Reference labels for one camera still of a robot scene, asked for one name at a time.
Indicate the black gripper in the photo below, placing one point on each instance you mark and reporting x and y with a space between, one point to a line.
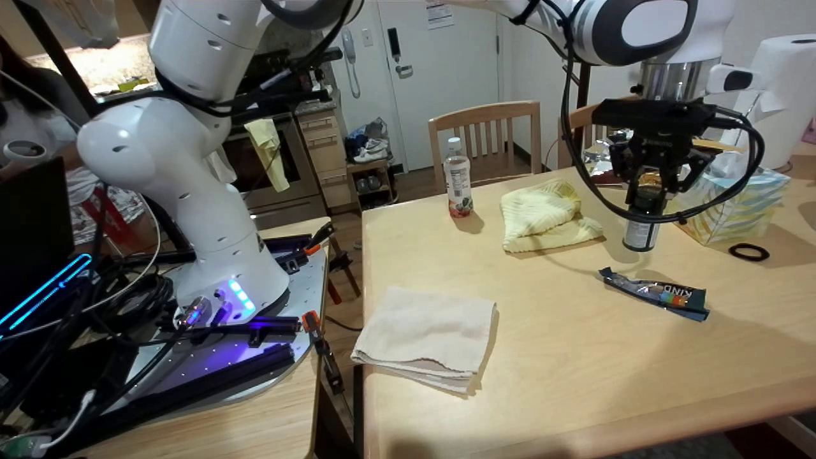
658 154

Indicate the small green-capped bottle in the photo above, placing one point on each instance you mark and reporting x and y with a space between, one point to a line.
641 236

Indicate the tall tea bottle white cap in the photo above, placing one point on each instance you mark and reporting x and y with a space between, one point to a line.
459 182

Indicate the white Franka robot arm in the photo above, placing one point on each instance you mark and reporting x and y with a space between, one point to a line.
205 221

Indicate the dark blue tube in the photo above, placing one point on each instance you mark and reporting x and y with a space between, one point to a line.
653 291

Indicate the patterned tissue box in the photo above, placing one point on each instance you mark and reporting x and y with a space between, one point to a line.
748 207

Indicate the yellow cloth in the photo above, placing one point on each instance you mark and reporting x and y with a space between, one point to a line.
543 219

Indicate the wooden chair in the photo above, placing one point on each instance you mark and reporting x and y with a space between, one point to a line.
485 117
583 119

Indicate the white electric water pot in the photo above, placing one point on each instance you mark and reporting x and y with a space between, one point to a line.
785 92

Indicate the beige folded cloth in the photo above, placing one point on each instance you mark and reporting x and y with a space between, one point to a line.
430 335

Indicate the wooden cabinet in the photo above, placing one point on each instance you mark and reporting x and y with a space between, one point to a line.
320 163

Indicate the hanging yellow rag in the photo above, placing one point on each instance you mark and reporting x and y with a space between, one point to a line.
270 154

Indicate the blue-lit black computer box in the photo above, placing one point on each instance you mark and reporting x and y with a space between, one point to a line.
41 295

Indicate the black monitor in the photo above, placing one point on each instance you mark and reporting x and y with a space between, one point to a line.
29 221

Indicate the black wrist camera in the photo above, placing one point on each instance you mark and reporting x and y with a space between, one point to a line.
664 113

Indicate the wall intercom handset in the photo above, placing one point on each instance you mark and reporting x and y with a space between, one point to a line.
399 55

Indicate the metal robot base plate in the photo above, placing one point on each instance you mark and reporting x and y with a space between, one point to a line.
246 353

